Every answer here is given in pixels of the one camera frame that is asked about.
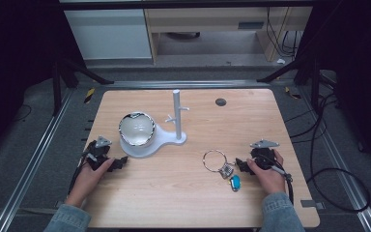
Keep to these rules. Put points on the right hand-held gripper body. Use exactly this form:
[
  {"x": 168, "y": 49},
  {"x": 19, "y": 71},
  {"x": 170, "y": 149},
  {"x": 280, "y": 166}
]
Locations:
[{"x": 263, "y": 154}]

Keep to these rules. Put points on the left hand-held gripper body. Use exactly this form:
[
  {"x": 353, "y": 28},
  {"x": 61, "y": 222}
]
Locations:
[{"x": 98, "y": 151}]

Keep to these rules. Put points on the person's right hand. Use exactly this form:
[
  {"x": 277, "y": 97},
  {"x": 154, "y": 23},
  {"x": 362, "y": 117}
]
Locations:
[{"x": 270, "y": 180}]

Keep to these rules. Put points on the person's left hand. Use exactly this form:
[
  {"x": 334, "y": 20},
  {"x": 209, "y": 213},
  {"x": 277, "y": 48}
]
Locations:
[{"x": 88, "y": 183}]

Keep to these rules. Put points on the shiny silver bowl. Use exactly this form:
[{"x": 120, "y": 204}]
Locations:
[{"x": 137, "y": 129}]

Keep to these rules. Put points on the grey round table grommet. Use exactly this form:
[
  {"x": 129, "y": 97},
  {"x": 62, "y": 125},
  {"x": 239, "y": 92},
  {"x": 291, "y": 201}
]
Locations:
[{"x": 220, "y": 102}]

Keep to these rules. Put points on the white hanging rack stand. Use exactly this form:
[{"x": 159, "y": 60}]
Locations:
[{"x": 177, "y": 129}]

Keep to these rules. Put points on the grey tape piece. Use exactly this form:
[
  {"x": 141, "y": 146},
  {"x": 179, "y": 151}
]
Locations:
[{"x": 312, "y": 204}]

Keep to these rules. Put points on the black metal stand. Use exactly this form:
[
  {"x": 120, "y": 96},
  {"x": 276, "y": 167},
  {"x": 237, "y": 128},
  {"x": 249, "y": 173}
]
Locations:
[
  {"x": 302, "y": 71},
  {"x": 64, "y": 77}
]

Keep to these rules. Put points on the small white floor object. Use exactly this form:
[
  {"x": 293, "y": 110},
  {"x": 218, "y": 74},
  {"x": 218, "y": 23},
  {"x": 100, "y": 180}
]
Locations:
[{"x": 280, "y": 61}]

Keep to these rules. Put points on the white cabinet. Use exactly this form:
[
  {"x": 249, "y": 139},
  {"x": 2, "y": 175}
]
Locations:
[{"x": 109, "y": 34}]

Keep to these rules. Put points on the light wooden desk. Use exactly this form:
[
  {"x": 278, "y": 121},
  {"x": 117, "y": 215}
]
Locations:
[{"x": 206, "y": 19}]

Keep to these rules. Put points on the metal floor rail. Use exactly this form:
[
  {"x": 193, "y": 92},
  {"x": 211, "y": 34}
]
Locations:
[
  {"x": 29, "y": 167},
  {"x": 186, "y": 84},
  {"x": 344, "y": 167}
]

